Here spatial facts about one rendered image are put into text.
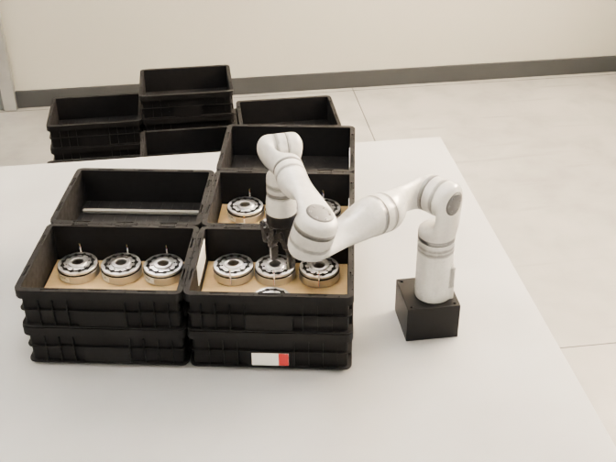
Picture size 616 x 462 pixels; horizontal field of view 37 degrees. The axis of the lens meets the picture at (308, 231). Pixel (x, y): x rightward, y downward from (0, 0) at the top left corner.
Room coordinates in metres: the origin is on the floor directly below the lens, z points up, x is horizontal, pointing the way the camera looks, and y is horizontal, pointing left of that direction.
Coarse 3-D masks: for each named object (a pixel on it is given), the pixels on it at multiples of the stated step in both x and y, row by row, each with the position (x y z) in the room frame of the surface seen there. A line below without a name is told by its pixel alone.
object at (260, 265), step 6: (264, 258) 1.97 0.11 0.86; (282, 258) 1.97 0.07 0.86; (258, 264) 1.94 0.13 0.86; (264, 264) 1.94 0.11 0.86; (258, 270) 1.91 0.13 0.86; (264, 270) 1.92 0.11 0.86; (270, 270) 1.91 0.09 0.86; (276, 270) 1.91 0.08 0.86; (282, 270) 1.91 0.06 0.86; (288, 270) 1.91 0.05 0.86; (264, 276) 1.90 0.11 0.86; (270, 276) 1.89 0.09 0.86; (276, 276) 1.89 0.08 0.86; (282, 276) 1.90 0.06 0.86
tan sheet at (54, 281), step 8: (56, 264) 2.00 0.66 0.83; (56, 272) 1.96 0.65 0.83; (48, 280) 1.92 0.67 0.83; (56, 280) 1.92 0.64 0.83; (96, 280) 1.92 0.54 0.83; (136, 280) 1.92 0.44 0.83; (144, 280) 1.92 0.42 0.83; (72, 288) 1.89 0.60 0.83; (80, 288) 1.89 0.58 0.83; (88, 288) 1.89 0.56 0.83; (96, 288) 1.89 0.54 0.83; (104, 288) 1.89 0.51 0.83; (112, 288) 1.89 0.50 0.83; (120, 288) 1.89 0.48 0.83; (128, 288) 1.89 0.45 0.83; (136, 288) 1.89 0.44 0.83; (144, 288) 1.89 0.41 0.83; (152, 288) 1.89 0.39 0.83; (160, 288) 1.89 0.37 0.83; (168, 288) 1.89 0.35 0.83; (176, 288) 1.89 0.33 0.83
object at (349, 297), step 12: (204, 228) 2.01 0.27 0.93; (216, 228) 2.01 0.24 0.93; (228, 228) 2.01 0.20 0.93; (240, 228) 2.01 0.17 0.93; (252, 228) 2.01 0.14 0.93; (348, 252) 1.89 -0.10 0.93; (192, 264) 1.85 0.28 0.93; (348, 264) 1.84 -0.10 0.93; (192, 276) 1.80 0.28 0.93; (348, 276) 1.79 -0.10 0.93; (348, 288) 1.74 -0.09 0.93; (192, 300) 1.72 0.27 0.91; (204, 300) 1.72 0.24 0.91; (216, 300) 1.72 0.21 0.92; (228, 300) 1.72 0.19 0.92; (240, 300) 1.72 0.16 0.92; (252, 300) 1.72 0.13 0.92; (264, 300) 1.72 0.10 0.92; (276, 300) 1.71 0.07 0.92; (288, 300) 1.71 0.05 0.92; (300, 300) 1.71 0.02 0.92; (312, 300) 1.71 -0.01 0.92; (324, 300) 1.71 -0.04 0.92; (336, 300) 1.71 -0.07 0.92; (348, 300) 1.71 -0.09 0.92
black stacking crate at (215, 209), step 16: (224, 176) 2.31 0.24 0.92; (240, 176) 2.31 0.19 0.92; (256, 176) 2.30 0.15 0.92; (320, 176) 2.29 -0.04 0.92; (336, 176) 2.29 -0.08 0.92; (224, 192) 2.31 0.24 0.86; (240, 192) 2.31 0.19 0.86; (256, 192) 2.30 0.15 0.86; (320, 192) 2.29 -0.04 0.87; (336, 192) 2.29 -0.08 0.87
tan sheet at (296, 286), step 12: (204, 276) 1.94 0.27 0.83; (204, 288) 1.89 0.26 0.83; (216, 288) 1.89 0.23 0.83; (228, 288) 1.88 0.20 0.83; (240, 288) 1.88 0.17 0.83; (252, 288) 1.88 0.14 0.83; (288, 288) 1.88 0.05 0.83; (300, 288) 1.88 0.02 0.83; (312, 288) 1.88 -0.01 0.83; (324, 288) 1.88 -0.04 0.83; (336, 288) 1.88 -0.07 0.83
